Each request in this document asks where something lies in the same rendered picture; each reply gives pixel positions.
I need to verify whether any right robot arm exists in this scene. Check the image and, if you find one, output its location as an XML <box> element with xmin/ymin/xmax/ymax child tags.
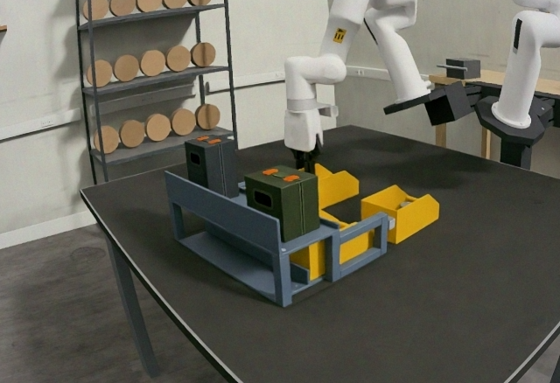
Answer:
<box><xmin>284</xmin><ymin>0</ymin><xmax>431</xmax><ymax>117</ymax></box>

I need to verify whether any yellow bin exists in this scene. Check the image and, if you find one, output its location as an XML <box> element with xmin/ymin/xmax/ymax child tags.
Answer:
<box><xmin>289</xmin><ymin>210</ymin><xmax>373</xmax><ymax>281</ymax></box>
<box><xmin>315</xmin><ymin>164</ymin><xmax>359</xmax><ymax>210</ymax></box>
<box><xmin>361</xmin><ymin>185</ymin><xmax>439</xmax><ymax>244</ymax></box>

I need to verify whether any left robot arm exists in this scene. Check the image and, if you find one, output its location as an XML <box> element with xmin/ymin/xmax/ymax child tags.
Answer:
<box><xmin>492</xmin><ymin>0</ymin><xmax>560</xmax><ymax>129</ymax></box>

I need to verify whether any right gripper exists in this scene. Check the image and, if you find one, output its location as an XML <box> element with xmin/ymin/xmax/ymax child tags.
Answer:
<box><xmin>284</xmin><ymin>108</ymin><xmax>324</xmax><ymax>175</ymax></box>

